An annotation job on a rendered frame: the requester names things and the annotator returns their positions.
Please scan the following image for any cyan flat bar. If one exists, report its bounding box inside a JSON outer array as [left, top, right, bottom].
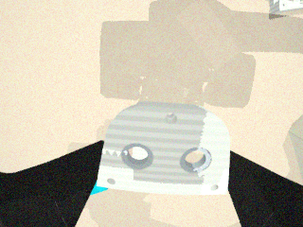
[[90, 182, 109, 196]]

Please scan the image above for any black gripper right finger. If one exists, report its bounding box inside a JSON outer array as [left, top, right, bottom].
[[227, 150, 303, 227]]

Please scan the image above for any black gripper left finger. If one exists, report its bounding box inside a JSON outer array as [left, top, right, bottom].
[[0, 140, 105, 227]]

